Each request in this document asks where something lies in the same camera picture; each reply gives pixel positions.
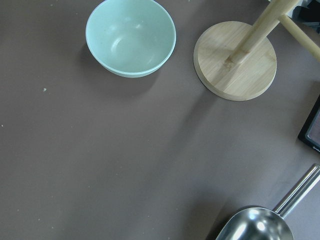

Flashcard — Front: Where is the steel ice scoop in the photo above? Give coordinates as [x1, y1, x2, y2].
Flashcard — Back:
[216, 163, 320, 240]

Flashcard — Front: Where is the mint green bowl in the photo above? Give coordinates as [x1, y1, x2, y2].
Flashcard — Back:
[85, 0, 177, 78]

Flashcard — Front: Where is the black framed glass rack tray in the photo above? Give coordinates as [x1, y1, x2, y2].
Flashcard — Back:
[298, 96, 320, 153]

